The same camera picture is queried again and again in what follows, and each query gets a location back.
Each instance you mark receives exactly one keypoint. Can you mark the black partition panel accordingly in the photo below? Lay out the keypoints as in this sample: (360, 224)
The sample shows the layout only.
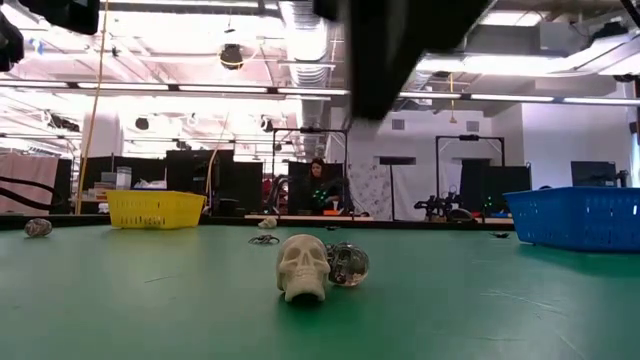
(505, 180)
(190, 175)
(100, 165)

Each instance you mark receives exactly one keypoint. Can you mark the white plastic bag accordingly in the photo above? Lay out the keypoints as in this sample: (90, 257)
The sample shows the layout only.
(150, 185)

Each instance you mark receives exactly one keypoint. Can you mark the black frame stand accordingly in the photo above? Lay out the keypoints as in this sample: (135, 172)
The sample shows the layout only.
(346, 150)
(470, 137)

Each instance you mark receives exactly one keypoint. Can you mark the black background robot arm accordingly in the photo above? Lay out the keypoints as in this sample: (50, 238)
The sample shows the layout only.
(440, 204)

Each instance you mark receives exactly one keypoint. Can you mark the long ceiling light strip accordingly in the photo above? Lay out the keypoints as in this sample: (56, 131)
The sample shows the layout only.
(222, 89)
(315, 92)
(512, 97)
(430, 95)
(600, 101)

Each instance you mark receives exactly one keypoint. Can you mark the black monitor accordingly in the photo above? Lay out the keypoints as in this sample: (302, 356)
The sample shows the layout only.
(592, 174)

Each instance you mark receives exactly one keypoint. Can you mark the black T-shaped stand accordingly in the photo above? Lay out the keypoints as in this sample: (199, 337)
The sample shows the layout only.
(397, 160)

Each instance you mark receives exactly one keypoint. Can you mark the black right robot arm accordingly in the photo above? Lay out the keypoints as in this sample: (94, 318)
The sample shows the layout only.
(632, 10)

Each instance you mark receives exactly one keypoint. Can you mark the yellow plastic basket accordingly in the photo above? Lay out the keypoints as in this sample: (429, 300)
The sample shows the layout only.
(155, 210)

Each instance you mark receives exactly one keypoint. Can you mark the grey wall vent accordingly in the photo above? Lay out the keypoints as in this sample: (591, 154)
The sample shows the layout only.
(472, 126)
(398, 124)

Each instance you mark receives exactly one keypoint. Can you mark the person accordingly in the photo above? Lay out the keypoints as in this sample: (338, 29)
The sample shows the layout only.
(317, 175)

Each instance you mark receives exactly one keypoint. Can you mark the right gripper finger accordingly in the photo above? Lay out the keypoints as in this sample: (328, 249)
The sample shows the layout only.
(372, 75)

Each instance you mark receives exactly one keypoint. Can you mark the red black equipment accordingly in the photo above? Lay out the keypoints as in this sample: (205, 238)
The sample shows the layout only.
(274, 195)

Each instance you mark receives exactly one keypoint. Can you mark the wooden background table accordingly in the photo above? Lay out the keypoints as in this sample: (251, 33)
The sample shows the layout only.
(495, 220)

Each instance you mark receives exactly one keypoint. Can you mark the black round ceiling fixture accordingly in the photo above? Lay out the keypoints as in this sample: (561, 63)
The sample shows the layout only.
(266, 124)
(142, 123)

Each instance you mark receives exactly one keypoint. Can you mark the grey ceiling air unit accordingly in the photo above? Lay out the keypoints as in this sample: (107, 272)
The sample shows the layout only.
(520, 37)

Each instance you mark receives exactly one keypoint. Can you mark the pink curtain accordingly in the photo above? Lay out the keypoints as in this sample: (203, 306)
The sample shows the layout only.
(27, 167)

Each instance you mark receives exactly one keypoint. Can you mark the black plastic spider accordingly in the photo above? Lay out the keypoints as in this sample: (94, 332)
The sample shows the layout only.
(264, 240)
(332, 228)
(499, 234)

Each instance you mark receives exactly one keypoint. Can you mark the clear plastic container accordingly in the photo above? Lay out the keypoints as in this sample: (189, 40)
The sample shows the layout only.
(123, 179)

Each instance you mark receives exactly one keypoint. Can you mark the cream plastic skull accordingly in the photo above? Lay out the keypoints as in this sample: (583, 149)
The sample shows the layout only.
(302, 267)
(268, 223)

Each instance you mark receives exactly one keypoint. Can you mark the black hanging ceiling lamp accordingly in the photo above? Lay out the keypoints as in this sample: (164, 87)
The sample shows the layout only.
(231, 57)

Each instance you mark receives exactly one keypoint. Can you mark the white patterned sheet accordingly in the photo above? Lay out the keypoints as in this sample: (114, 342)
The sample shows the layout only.
(380, 185)

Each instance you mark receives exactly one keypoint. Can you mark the blue plastic basket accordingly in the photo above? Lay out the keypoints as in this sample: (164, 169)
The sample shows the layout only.
(575, 220)

